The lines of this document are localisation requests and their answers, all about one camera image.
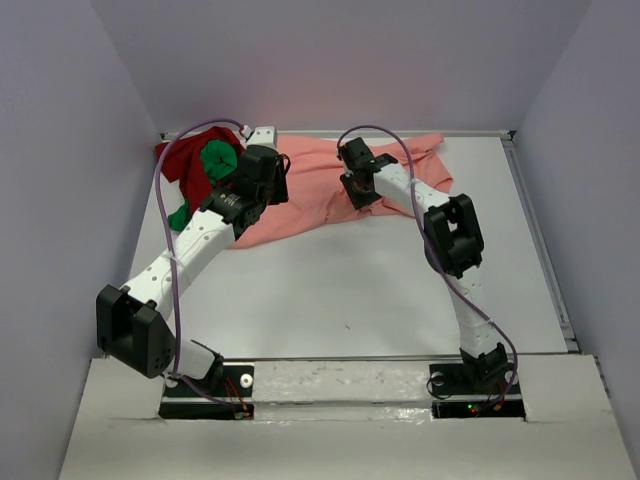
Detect pink t shirt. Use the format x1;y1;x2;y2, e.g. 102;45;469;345
232;134;453;249

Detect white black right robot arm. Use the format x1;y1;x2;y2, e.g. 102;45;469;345
337;137;514;396

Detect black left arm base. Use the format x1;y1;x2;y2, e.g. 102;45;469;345
158;361;255;421

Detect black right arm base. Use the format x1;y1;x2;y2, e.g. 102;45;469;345
426;363;526;420

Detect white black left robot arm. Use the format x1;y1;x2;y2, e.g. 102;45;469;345
96;145;290;395

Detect green t shirt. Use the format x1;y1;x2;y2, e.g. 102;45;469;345
167;139;240;232

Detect dark red t shirt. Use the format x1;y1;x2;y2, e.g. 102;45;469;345
154;126;246;209

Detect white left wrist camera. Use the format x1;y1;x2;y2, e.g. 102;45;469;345
242;126;277;149

